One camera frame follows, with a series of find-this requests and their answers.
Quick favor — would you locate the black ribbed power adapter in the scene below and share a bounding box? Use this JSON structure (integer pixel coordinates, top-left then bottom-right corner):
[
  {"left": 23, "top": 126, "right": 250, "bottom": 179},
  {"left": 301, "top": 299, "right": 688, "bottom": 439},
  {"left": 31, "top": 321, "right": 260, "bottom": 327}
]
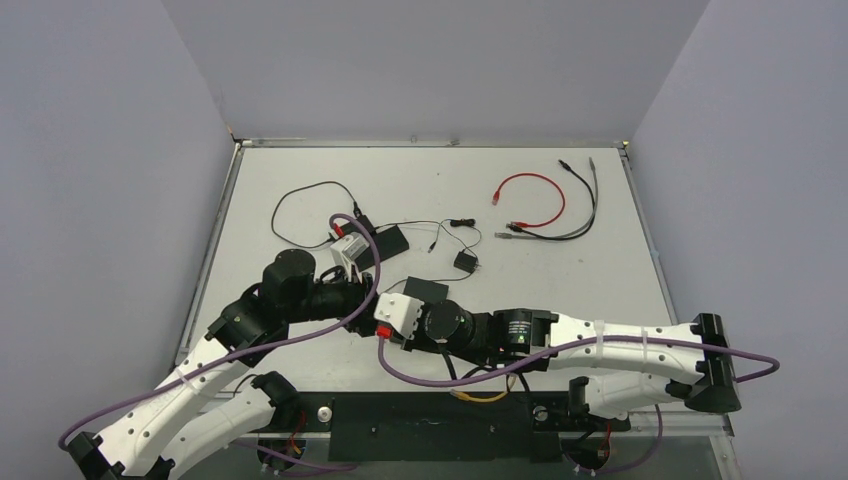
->
[{"left": 372, "top": 225, "right": 410, "bottom": 261}]

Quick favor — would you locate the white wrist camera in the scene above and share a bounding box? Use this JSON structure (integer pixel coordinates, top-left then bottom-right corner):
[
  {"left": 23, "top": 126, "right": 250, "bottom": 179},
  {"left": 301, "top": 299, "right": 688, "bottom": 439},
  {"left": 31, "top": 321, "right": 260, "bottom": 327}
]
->
[
  {"left": 329, "top": 233, "right": 369, "bottom": 276},
  {"left": 373, "top": 293, "right": 424, "bottom": 340}
]

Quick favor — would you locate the red ethernet cable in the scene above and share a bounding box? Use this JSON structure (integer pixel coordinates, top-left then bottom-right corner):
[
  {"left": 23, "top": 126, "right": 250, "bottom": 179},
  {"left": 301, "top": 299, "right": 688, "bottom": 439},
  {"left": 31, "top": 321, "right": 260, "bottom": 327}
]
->
[{"left": 490, "top": 173, "right": 567, "bottom": 231}]

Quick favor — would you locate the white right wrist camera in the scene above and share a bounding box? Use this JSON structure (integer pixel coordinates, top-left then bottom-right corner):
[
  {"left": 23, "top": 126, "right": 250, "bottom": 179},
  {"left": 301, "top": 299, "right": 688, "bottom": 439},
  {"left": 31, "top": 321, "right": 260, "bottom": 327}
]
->
[{"left": 373, "top": 293, "right": 424, "bottom": 340}]

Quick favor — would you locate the aluminium frame rail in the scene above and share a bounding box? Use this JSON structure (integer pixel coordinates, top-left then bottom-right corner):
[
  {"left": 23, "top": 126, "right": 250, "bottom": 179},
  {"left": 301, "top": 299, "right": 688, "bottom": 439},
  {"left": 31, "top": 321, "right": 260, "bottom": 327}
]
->
[{"left": 625, "top": 409, "right": 735, "bottom": 438}]

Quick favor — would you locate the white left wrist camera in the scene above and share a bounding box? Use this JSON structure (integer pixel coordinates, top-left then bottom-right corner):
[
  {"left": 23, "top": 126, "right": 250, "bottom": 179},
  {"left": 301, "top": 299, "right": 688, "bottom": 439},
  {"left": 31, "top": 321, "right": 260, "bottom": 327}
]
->
[{"left": 329, "top": 233, "right": 369, "bottom": 276}]

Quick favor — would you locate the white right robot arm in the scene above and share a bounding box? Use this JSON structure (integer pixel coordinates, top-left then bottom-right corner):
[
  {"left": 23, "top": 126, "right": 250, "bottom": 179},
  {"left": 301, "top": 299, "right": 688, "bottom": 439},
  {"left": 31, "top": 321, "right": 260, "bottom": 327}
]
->
[{"left": 376, "top": 295, "right": 741, "bottom": 427}]

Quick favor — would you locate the black network switch box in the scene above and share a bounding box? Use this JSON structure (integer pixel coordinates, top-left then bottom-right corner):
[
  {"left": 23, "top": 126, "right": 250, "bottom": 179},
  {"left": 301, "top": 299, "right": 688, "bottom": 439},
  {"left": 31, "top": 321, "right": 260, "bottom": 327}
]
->
[{"left": 402, "top": 277, "right": 449, "bottom": 304}]

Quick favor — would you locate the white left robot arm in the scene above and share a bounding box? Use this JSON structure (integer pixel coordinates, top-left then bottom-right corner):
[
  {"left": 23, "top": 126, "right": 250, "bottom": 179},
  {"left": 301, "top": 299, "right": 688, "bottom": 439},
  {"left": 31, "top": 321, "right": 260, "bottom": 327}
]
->
[{"left": 58, "top": 249, "right": 382, "bottom": 479}]

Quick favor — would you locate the black adapter mains cable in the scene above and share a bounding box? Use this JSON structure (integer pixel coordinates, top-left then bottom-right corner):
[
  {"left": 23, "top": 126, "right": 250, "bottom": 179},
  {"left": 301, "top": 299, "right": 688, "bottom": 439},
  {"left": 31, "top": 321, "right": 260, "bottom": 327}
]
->
[{"left": 270, "top": 181, "right": 363, "bottom": 250}]

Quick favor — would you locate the grey ethernet cable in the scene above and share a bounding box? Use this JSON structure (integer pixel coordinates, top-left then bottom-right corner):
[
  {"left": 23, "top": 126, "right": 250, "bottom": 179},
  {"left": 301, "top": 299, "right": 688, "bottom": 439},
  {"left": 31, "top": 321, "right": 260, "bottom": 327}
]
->
[{"left": 494, "top": 157, "right": 600, "bottom": 241}]

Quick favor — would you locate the small black wall plug adapter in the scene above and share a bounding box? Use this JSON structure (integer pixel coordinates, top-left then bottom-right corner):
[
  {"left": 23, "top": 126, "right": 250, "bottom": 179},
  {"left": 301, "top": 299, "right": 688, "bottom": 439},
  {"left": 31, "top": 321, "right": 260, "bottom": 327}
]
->
[{"left": 453, "top": 250, "right": 479, "bottom": 274}]

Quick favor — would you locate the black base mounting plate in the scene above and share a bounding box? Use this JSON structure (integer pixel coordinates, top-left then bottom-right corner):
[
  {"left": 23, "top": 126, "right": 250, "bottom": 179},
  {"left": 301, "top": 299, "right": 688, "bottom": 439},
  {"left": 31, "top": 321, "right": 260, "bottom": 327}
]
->
[{"left": 265, "top": 392, "right": 631, "bottom": 463}]

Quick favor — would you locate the orange ethernet cable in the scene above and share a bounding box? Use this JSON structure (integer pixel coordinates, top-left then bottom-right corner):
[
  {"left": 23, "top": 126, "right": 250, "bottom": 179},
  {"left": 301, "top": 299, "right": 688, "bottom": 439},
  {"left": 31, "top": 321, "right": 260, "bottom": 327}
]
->
[{"left": 450, "top": 374, "right": 518, "bottom": 405}]

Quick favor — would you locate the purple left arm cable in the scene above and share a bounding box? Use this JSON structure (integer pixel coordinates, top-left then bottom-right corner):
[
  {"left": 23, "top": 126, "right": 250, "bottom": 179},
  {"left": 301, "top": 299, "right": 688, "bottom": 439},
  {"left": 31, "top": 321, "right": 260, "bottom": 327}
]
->
[{"left": 58, "top": 213, "right": 383, "bottom": 477}]

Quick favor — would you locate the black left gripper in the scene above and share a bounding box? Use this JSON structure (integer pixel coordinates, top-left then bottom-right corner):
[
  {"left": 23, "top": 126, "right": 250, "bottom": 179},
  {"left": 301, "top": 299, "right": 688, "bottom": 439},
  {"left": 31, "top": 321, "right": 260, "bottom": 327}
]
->
[{"left": 285, "top": 264, "right": 382, "bottom": 335}]

